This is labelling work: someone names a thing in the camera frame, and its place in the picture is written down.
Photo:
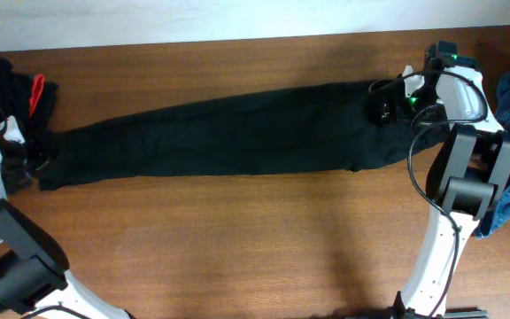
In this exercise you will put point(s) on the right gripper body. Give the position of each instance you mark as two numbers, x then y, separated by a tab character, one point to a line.
425	104

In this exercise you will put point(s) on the black clothes stack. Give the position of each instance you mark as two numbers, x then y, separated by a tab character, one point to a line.
31	100

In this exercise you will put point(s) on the black trousers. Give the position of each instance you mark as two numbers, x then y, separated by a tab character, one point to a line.
299	130

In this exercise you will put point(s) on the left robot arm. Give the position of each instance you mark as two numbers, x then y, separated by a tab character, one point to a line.
35	275

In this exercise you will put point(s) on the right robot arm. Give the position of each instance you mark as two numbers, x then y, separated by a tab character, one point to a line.
466	179

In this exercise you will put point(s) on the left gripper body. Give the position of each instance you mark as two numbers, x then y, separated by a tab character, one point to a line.
27	158

